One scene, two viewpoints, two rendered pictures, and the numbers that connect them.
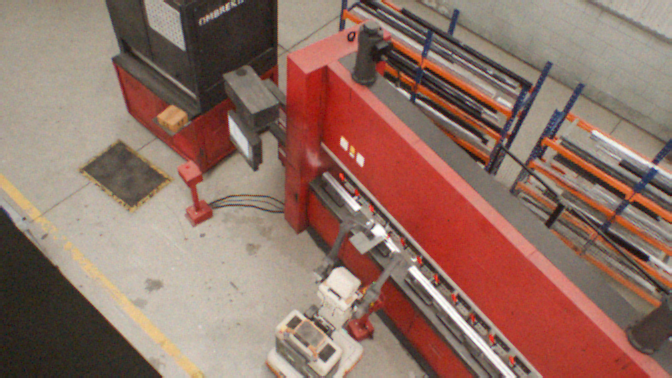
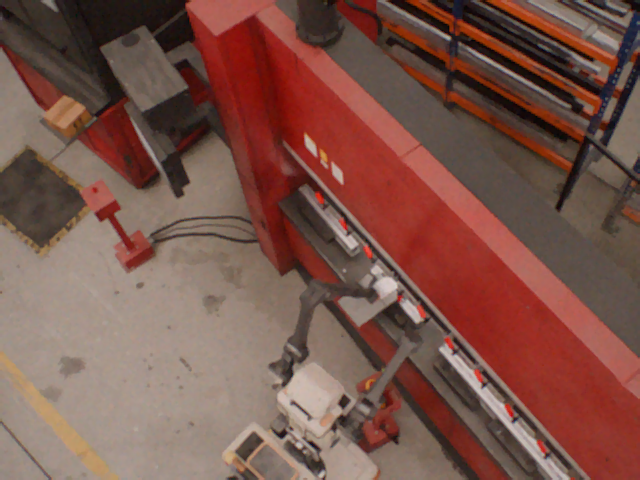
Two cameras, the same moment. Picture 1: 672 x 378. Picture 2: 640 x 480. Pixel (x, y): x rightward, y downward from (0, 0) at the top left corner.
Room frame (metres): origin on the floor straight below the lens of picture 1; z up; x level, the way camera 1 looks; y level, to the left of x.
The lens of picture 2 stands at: (1.08, -0.52, 4.44)
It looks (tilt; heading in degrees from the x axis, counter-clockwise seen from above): 61 degrees down; 16
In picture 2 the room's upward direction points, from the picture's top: 9 degrees counter-clockwise
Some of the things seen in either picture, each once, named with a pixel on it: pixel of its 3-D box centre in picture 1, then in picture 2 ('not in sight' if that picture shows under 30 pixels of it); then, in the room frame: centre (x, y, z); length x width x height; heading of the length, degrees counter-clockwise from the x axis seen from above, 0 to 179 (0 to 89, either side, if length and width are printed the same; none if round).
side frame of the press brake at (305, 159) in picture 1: (329, 140); (305, 132); (3.50, 0.17, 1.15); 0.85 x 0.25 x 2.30; 135
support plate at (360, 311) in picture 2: (366, 239); (368, 299); (2.58, -0.29, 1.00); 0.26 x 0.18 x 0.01; 135
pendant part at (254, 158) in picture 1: (246, 139); (159, 147); (3.13, 0.87, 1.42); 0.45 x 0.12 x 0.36; 41
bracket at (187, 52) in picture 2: (270, 99); (189, 77); (3.41, 0.72, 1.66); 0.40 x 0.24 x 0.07; 45
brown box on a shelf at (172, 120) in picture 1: (171, 117); (64, 114); (3.58, 1.73, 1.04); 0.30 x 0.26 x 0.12; 57
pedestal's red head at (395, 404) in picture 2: (370, 297); (378, 394); (2.16, -0.39, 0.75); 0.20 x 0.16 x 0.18; 36
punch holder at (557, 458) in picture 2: (483, 321); (562, 451); (1.85, -1.22, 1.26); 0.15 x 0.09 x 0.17; 45
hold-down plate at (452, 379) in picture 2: (418, 290); (456, 384); (2.22, -0.78, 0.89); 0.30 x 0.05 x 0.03; 45
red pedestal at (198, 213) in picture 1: (194, 193); (117, 226); (3.16, 1.46, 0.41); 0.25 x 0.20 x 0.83; 135
